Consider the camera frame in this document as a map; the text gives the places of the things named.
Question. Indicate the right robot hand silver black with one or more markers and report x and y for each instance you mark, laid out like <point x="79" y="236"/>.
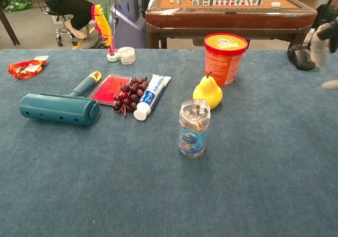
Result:
<point x="320" y="47"/>

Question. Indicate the yellow pear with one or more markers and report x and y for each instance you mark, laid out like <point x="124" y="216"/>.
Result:
<point x="208" y="90"/>

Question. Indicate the black computer mouse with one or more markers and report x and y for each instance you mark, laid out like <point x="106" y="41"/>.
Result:
<point x="301" y="58"/>

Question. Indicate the black tripod stand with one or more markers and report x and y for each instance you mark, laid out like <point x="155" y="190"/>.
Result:
<point x="323" y="12"/>

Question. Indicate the single white mahjong tile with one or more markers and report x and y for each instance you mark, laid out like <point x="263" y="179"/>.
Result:
<point x="275" y="4"/>

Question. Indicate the orange snack tub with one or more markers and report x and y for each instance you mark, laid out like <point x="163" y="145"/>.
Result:
<point x="224" y="60"/>

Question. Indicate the brown mahjong table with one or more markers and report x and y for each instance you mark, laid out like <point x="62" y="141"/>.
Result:
<point x="227" y="19"/>

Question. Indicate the standing mahjong tile row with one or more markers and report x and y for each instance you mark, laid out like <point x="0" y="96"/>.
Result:
<point x="227" y="1"/>

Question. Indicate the clear jar with blue label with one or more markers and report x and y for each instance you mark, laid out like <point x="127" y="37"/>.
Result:
<point x="194" y="131"/>

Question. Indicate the white blue toothpaste tube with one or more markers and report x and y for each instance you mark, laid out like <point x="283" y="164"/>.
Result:
<point x="151" y="94"/>

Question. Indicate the small white container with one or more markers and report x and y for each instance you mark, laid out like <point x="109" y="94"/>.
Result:
<point x="126" y="55"/>

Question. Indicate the dark red grape bunch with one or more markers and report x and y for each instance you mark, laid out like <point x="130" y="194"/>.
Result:
<point x="130" y="95"/>

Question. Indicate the red stamp pad case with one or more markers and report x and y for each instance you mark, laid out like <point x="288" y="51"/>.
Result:
<point x="109" y="89"/>

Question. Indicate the colourful feather shuttlecock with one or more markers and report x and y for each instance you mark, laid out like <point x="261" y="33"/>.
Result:
<point x="104" y="28"/>

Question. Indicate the blue table cloth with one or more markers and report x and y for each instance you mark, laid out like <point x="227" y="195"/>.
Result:
<point x="132" y="184"/>

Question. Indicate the seated person in black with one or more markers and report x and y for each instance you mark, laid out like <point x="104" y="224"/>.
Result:
<point x="71" y="7"/>

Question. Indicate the chrome swivel stool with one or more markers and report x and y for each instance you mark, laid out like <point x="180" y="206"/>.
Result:
<point x="62" y="28"/>

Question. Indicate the teal lint roller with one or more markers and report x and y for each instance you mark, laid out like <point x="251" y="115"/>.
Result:
<point x="58" y="109"/>

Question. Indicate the green bag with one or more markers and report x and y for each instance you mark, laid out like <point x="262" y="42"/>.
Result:
<point x="17" y="5"/>

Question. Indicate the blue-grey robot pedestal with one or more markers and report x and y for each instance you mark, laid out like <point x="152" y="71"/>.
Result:
<point x="128" y="15"/>

